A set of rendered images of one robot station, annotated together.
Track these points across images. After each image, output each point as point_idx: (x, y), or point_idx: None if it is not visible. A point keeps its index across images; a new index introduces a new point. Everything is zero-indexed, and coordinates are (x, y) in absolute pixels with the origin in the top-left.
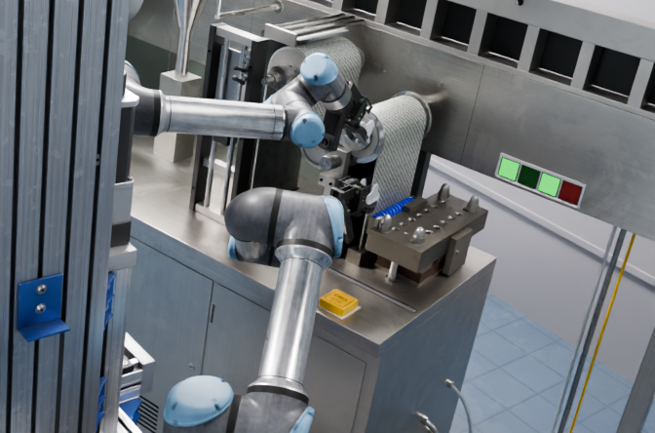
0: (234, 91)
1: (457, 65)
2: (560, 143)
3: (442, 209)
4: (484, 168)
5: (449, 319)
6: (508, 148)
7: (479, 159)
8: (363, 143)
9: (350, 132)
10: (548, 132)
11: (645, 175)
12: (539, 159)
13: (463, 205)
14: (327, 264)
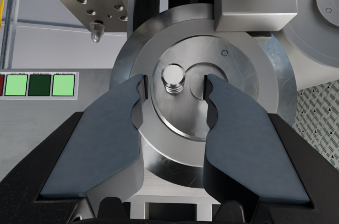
0: None
1: (151, 183)
2: (13, 132)
3: (109, 8)
4: (93, 75)
5: None
6: (70, 107)
7: (102, 82)
8: (130, 81)
9: (207, 117)
10: (29, 141)
11: None
12: (34, 107)
13: (109, 26)
14: None
